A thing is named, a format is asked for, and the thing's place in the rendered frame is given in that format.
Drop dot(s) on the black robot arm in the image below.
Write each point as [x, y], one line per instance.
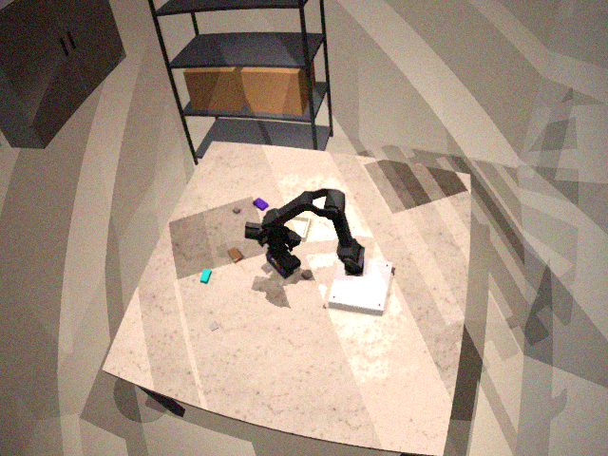
[349, 251]

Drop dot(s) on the teal block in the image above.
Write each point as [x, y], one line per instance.
[205, 275]

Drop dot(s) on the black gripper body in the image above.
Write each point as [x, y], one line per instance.
[289, 263]

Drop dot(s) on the purple rectangular block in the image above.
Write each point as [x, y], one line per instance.
[260, 203]

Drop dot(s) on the beige square tray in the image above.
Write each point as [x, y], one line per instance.
[301, 225]

